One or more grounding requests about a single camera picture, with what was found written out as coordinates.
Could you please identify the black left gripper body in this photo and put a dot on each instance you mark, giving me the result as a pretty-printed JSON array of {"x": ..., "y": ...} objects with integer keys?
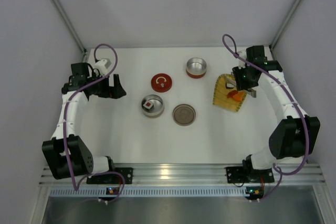
[{"x": 111, "y": 86}]

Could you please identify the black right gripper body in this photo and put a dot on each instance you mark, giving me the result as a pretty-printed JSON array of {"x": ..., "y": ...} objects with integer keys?
[{"x": 245, "y": 83}]

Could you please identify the red round lid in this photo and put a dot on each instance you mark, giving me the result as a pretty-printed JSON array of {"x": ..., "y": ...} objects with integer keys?
[{"x": 161, "y": 82}]

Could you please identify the brown round lid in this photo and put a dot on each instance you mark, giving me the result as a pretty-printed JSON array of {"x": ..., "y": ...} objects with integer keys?
[{"x": 184, "y": 114}]

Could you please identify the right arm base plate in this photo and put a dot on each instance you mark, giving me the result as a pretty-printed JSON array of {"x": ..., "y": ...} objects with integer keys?
[{"x": 241, "y": 175}]

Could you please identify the left frame post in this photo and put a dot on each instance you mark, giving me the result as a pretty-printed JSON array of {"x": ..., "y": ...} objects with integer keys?
[{"x": 68, "y": 24}]

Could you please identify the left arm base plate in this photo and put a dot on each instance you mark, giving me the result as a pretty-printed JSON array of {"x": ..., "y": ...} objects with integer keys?
[{"x": 121, "y": 175}]

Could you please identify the bamboo tray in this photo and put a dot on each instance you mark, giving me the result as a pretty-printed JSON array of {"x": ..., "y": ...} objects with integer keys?
[{"x": 220, "y": 95}]

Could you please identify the frame post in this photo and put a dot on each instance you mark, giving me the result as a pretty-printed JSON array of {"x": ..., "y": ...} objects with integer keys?
[
  {"x": 68, "y": 24},
  {"x": 285, "y": 23}
]

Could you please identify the metal tongs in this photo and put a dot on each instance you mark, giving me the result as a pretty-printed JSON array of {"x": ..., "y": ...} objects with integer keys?
[{"x": 250, "y": 92}]

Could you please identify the sushi roll red centre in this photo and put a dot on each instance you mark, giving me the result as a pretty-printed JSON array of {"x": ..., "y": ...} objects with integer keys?
[{"x": 148, "y": 105}]

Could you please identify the slotted cable duct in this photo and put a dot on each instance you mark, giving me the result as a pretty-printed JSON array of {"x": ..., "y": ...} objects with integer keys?
[{"x": 109, "y": 192}]

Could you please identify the beige-banded steel bowl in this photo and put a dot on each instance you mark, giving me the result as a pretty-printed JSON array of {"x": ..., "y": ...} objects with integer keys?
[{"x": 158, "y": 107}]

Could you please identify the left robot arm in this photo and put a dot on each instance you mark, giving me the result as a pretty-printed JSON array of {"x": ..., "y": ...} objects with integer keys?
[{"x": 66, "y": 153}]

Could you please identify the red-banded steel bowl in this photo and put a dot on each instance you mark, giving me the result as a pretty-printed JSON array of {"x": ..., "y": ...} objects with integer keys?
[{"x": 196, "y": 68}]

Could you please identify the sushi roll white centre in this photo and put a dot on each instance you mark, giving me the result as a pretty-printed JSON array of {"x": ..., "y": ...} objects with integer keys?
[{"x": 230, "y": 85}]

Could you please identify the orange carrot piece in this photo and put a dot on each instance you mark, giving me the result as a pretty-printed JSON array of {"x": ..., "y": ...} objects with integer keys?
[{"x": 239, "y": 96}]

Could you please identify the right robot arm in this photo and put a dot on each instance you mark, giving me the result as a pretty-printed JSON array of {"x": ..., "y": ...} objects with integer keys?
[{"x": 296, "y": 133}]

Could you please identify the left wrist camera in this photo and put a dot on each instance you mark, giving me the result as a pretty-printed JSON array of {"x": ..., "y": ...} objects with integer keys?
[{"x": 102, "y": 66}]

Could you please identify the right frame post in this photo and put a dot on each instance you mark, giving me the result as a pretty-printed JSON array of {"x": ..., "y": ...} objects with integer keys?
[{"x": 285, "y": 23}]

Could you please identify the aluminium mounting rail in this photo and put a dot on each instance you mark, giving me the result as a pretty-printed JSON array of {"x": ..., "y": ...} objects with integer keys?
[{"x": 208, "y": 175}]

